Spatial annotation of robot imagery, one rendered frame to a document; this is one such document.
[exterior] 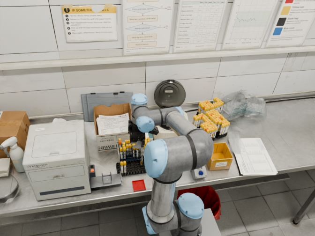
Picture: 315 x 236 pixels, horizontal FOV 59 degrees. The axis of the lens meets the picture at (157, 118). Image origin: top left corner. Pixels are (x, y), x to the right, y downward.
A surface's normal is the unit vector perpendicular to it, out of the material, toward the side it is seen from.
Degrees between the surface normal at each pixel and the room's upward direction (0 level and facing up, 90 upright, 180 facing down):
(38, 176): 90
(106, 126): 1
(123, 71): 90
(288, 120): 0
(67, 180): 90
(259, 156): 0
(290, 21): 92
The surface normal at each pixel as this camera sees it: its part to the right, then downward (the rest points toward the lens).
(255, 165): 0.04, -0.76
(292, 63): 0.22, 0.65
